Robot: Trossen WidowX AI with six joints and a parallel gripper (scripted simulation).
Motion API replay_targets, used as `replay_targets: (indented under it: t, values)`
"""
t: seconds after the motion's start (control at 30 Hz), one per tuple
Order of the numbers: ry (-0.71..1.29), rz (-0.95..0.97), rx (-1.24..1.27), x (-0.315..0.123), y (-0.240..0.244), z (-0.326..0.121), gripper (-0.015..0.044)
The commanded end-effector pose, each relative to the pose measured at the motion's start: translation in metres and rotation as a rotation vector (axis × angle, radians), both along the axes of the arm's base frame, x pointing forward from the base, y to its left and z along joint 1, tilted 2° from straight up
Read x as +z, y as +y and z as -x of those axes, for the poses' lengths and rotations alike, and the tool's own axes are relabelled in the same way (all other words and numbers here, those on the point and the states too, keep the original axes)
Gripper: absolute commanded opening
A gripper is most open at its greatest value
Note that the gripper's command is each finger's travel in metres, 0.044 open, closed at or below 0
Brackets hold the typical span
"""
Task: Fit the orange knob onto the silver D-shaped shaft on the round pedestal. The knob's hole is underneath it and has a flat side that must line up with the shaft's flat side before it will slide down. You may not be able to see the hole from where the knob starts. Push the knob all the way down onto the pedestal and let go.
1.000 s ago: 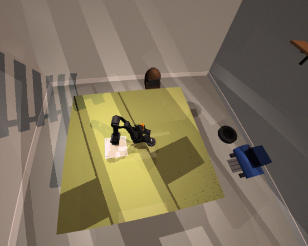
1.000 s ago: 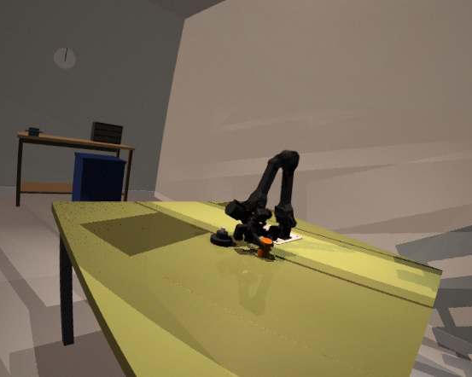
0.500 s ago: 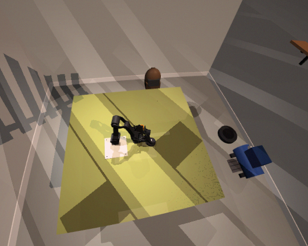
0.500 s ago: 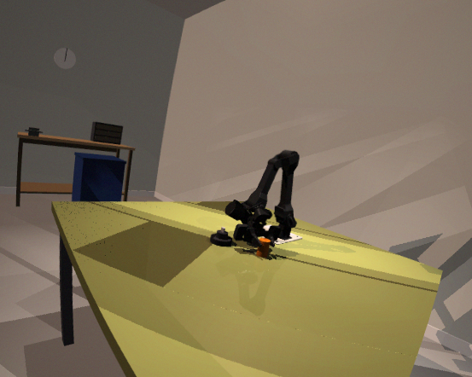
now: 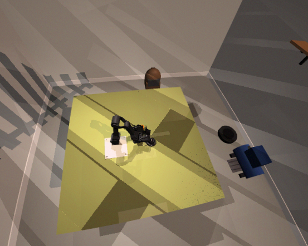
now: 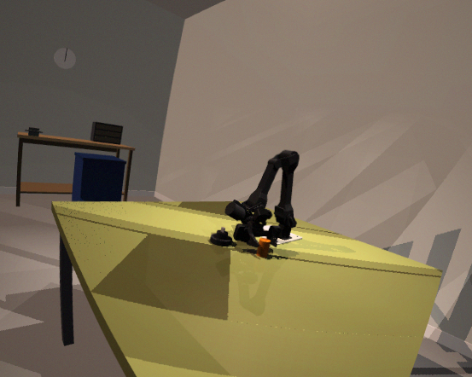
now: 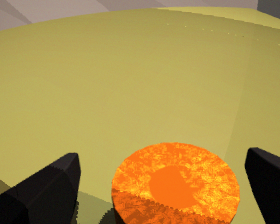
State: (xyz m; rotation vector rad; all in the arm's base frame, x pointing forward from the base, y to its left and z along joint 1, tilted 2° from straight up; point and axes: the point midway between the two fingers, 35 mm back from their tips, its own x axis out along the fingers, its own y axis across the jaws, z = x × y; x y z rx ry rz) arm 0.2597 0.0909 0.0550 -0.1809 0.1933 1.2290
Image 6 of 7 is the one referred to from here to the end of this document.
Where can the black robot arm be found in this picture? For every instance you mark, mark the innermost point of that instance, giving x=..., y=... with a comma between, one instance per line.
x=257, y=201

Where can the orange cylinder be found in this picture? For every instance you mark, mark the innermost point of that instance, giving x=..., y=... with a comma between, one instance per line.
x=263, y=247

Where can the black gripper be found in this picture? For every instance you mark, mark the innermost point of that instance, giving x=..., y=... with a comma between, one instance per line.
x=247, y=232

